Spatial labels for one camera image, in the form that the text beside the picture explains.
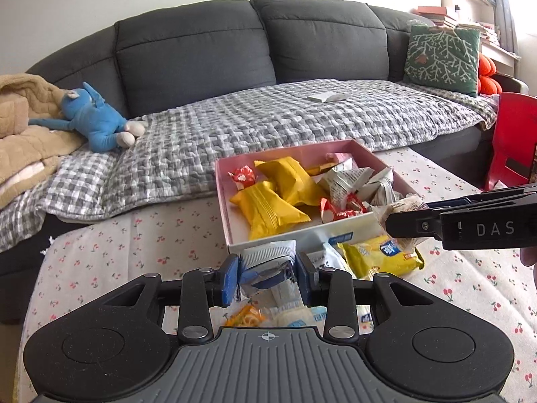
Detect grey checkered quilt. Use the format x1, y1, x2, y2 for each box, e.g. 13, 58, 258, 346
0, 78, 500, 253

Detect cherry print tablecloth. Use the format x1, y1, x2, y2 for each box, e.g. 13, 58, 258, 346
14, 145, 537, 403

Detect blue plush toy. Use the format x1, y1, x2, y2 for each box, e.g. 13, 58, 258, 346
29, 82, 147, 152

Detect orange slice print packet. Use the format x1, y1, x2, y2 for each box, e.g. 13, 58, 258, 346
224, 302, 269, 328

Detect newsprint pattern snack packet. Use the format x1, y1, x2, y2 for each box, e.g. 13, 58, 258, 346
356, 168, 395, 206
319, 166, 374, 204

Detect orange plush cushion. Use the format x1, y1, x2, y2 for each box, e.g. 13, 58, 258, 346
477, 54, 503, 96

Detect green branch-pattern cushion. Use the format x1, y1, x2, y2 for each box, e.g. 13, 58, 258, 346
403, 24, 481, 98

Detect small red snack packet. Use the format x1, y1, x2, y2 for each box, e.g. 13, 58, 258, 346
228, 165, 256, 189

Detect beige fleece blanket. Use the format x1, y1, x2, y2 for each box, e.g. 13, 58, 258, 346
0, 73, 85, 211

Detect white paper sheet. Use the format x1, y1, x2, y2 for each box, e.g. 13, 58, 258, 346
307, 91, 348, 102

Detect pink cardboard box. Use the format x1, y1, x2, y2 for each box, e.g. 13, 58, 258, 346
215, 139, 422, 257

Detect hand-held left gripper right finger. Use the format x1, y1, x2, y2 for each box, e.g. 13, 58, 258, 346
296, 252, 437, 342

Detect stack of books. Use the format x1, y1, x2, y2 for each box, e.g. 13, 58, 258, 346
415, 5, 502, 47

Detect large red snack packet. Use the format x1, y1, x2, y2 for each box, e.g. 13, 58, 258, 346
319, 196, 370, 224

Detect yellow blue-label snack packet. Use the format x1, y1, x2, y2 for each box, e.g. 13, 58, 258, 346
338, 235, 425, 280

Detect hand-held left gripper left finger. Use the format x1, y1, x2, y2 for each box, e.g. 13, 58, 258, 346
103, 255, 241, 345

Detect orange snack packet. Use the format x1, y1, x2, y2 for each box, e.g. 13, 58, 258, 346
305, 162, 338, 177

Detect dark grey sofa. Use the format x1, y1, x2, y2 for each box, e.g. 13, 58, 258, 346
0, 0, 528, 326

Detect silver snack packet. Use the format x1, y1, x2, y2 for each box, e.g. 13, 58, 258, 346
238, 239, 299, 303

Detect brown and white snack packet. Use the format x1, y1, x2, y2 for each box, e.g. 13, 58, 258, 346
371, 193, 431, 253

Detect red plastic chair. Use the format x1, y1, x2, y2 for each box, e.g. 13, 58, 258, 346
482, 91, 537, 191

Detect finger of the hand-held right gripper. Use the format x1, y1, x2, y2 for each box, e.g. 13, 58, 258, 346
385, 208, 447, 241
426, 185, 537, 211

